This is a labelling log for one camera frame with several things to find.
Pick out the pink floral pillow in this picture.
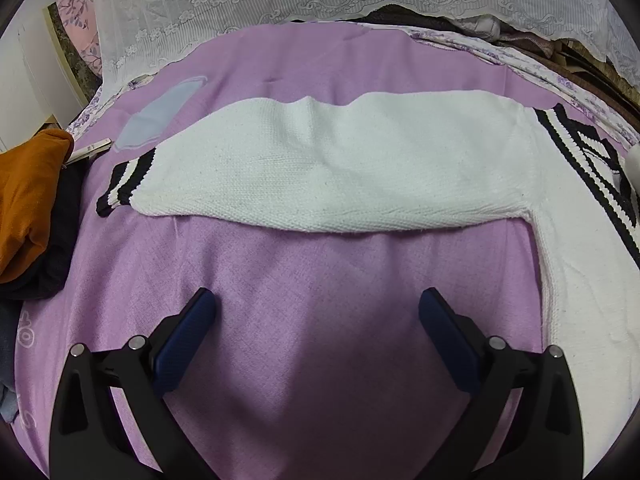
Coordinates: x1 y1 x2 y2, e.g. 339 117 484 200
55 0 102 77

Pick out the orange folded garment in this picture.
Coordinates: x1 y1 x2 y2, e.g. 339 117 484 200
1 129 74 283

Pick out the blue grey folded garment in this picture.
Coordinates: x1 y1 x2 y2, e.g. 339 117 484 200
0 301 22 424

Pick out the white black-striped knit sweater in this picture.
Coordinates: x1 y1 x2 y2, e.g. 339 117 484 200
96 91 639 469

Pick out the black dark garment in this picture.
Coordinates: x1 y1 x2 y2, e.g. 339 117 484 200
0 164 89 306

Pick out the light blue fabric patch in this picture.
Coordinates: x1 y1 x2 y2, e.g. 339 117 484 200
113 76 207 152

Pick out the purple bed sheet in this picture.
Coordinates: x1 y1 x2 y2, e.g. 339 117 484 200
8 22 640 480

